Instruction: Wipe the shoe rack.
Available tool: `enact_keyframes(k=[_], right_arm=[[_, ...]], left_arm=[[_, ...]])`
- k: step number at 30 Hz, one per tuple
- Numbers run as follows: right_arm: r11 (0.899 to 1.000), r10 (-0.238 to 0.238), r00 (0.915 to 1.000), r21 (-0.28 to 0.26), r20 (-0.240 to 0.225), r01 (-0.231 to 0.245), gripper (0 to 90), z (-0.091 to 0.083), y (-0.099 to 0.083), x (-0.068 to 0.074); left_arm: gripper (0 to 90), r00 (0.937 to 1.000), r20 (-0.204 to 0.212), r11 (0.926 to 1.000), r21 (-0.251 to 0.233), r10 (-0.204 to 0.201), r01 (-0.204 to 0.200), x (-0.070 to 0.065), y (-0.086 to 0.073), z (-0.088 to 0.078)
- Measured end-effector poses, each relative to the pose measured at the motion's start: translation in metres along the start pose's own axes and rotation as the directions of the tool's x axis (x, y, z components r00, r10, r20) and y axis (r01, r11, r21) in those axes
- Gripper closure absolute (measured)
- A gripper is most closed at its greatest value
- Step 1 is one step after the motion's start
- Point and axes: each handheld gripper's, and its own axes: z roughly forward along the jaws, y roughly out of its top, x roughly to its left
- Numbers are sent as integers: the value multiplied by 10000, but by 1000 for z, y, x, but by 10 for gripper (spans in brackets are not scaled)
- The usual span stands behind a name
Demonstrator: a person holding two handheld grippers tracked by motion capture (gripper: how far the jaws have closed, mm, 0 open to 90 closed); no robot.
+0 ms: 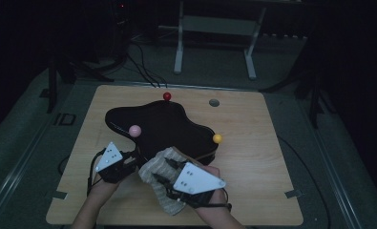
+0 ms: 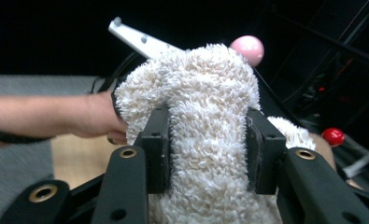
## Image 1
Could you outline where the black floor cable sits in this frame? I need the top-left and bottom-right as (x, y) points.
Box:
(130, 40), (169, 89)
(125, 53), (157, 89)
(57, 156), (70, 176)
(277, 135), (333, 229)

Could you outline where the grey fluffy cloth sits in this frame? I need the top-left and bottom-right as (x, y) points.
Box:
(137, 146), (190, 217)

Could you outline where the black tripod stand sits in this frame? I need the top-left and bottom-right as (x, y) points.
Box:
(46, 53), (127, 114)
(261, 31), (325, 130)

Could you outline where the grey tape strip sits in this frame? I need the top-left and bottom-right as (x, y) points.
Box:
(51, 190), (69, 200)
(284, 189), (304, 198)

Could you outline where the right hand-held gripper cable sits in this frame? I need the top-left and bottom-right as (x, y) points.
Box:
(168, 187), (233, 213)

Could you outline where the pink ball knob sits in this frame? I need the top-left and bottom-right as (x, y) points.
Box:
(128, 124), (142, 138)

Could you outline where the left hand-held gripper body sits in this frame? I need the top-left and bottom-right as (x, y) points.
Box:
(94, 141), (139, 185)

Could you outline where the black wavy tray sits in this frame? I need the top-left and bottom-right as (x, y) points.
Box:
(104, 99), (220, 167)

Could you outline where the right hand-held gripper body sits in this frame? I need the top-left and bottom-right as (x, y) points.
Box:
(167, 161), (227, 210)

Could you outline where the person's right hand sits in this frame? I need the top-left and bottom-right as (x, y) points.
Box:
(195, 165), (232, 221)

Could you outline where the person's left hand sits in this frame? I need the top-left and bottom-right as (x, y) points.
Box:
(88, 174), (121, 200)

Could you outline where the left hand-held gripper cable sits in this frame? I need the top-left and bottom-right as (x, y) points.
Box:
(86, 149), (109, 196)

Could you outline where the white metal stand frame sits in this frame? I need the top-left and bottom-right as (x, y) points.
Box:
(158, 0), (308, 80)

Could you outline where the hand-held gripper cable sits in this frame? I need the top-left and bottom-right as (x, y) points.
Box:
(168, 187), (233, 213)
(86, 149), (109, 196)

